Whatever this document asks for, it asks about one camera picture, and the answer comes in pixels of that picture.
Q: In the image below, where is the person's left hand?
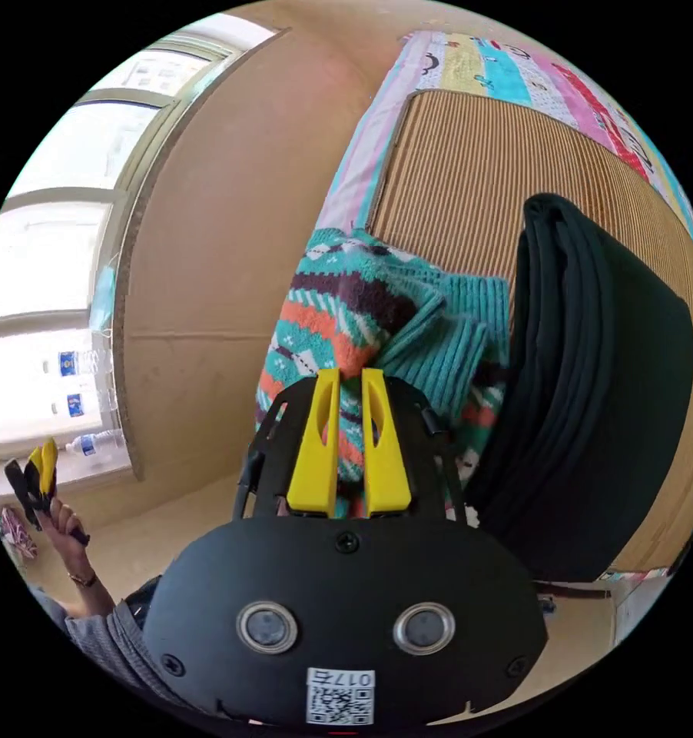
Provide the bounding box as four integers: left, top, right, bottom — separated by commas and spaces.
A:
35, 497, 97, 580

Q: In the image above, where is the green patterned knit sweater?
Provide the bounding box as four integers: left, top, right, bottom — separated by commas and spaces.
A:
254, 228, 512, 519

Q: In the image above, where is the window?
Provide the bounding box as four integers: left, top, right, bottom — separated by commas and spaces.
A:
0, 14, 293, 483

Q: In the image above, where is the dark green folded garment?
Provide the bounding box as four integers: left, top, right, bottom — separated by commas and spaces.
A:
464, 193, 693, 584

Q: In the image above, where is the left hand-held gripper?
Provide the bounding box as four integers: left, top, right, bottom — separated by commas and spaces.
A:
3, 437, 91, 547

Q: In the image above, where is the light blue face mask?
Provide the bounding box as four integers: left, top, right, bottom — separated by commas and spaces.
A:
87, 253, 120, 335

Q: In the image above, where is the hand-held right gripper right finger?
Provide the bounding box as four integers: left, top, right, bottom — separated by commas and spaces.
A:
361, 367, 413, 518

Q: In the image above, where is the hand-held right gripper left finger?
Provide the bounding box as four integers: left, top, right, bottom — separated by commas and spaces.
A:
286, 368, 343, 517

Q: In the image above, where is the person's left forearm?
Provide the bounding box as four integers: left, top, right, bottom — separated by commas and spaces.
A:
26, 570, 177, 707

